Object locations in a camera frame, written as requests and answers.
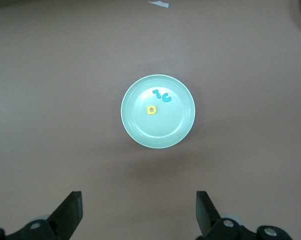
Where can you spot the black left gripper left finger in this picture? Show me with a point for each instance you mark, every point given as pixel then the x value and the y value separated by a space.
pixel 65 220

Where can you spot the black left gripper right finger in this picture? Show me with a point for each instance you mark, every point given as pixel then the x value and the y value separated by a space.
pixel 208 222

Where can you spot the yellow foam letter D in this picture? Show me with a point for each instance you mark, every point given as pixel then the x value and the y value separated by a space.
pixel 148 110

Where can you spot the teal foam letter C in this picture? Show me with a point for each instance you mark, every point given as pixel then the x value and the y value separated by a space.
pixel 165 99

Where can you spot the teal foam letter L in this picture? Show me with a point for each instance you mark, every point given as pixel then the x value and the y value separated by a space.
pixel 157 94

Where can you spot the light green plate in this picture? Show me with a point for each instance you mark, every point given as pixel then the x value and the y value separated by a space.
pixel 165 125

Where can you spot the brown table cover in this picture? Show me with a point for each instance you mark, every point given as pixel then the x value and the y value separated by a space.
pixel 40 100

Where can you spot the white tape scrap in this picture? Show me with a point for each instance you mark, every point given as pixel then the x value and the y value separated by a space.
pixel 159 3

